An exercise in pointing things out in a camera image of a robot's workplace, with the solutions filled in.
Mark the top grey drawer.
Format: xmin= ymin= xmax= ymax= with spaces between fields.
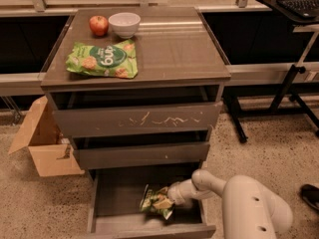
xmin=52 ymin=85 xmax=221 ymax=137

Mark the large green snack bag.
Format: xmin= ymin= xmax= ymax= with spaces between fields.
xmin=66 ymin=39 xmax=138 ymax=79

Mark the black laptop stand table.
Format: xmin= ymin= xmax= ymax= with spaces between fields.
xmin=223 ymin=0 xmax=319 ymax=143

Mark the black shoe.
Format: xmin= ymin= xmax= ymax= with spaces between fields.
xmin=300 ymin=184 xmax=319 ymax=211

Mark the middle grey drawer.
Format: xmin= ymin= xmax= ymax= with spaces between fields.
xmin=74 ymin=130 xmax=210 ymax=169

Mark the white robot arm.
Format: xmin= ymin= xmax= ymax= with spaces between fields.
xmin=167 ymin=169 xmax=293 ymax=239

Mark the grey drawer cabinet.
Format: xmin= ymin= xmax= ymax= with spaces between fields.
xmin=40 ymin=6 xmax=232 ymax=239

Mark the white ceramic bowl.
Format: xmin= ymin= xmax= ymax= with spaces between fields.
xmin=109 ymin=12 xmax=141 ymax=39

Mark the green jalapeno chip bag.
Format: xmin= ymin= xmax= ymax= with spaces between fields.
xmin=140 ymin=184 xmax=174 ymax=220

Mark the red apple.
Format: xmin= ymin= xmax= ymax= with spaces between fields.
xmin=89 ymin=16 xmax=109 ymax=36

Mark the open cardboard box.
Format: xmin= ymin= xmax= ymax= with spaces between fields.
xmin=9 ymin=97 xmax=85 ymax=177

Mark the bottom grey drawer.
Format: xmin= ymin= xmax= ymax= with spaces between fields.
xmin=87 ymin=163 xmax=215 ymax=239

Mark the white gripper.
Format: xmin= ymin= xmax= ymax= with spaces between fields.
xmin=167 ymin=179 xmax=198 ymax=205

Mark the grey drawer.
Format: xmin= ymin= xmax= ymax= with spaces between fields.
xmin=74 ymin=130 xmax=210 ymax=169
xmin=52 ymin=85 xmax=221 ymax=137
xmin=87 ymin=163 xmax=215 ymax=239

